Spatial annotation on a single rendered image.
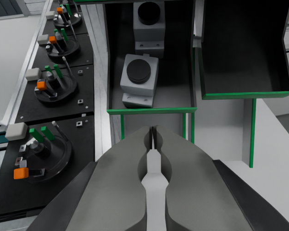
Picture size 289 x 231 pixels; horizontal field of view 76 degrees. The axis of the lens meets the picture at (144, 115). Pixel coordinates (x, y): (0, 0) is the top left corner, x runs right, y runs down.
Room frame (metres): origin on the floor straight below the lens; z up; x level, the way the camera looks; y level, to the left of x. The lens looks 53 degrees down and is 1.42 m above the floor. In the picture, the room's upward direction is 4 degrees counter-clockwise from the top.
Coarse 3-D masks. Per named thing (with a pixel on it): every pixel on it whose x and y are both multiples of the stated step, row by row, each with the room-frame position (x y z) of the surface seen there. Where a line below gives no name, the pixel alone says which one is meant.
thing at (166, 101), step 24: (192, 0) 0.28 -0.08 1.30; (120, 24) 0.32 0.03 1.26; (168, 24) 0.32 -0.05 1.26; (192, 24) 0.26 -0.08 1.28; (120, 48) 0.28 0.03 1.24; (168, 48) 0.27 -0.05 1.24; (192, 48) 0.25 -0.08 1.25; (120, 72) 0.24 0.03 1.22; (168, 72) 0.23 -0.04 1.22; (192, 72) 0.21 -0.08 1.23; (120, 96) 0.20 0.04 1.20; (168, 96) 0.20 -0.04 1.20; (192, 96) 0.19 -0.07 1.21
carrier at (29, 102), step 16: (32, 80) 0.54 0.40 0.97; (48, 80) 0.47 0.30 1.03; (64, 80) 0.50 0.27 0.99; (80, 80) 0.52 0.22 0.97; (32, 96) 0.45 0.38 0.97; (48, 96) 0.43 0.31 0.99; (64, 96) 0.42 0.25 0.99; (80, 96) 0.44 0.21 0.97; (32, 112) 0.38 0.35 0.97; (48, 112) 0.38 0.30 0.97; (64, 112) 0.37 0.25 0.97; (80, 112) 0.37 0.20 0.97
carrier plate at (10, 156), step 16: (48, 128) 0.32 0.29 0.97; (64, 128) 0.31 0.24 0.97; (80, 128) 0.31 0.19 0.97; (16, 144) 0.27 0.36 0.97; (80, 144) 0.26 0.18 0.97; (80, 160) 0.21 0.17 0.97; (0, 176) 0.18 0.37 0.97; (64, 176) 0.17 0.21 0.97; (0, 192) 0.14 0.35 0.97; (16, 192) 0.14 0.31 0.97; (32, 192) 0.14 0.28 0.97; (48, 192) 0.13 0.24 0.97; (0, 208) 0.11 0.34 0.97; (16, 208) 0.10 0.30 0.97; (32, 208) 0.10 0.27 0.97
